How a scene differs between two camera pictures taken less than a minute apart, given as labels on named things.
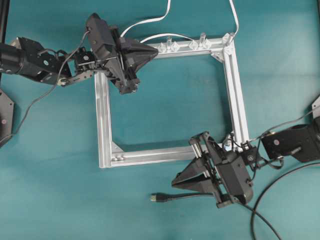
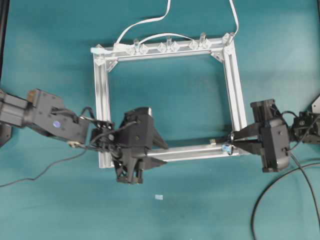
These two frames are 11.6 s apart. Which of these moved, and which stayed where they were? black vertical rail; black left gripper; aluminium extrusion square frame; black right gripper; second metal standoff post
Moved: black right gripper; black left gripper
Stayed: black vertical rail; second metal standoff post; aluminium extrusion square frame
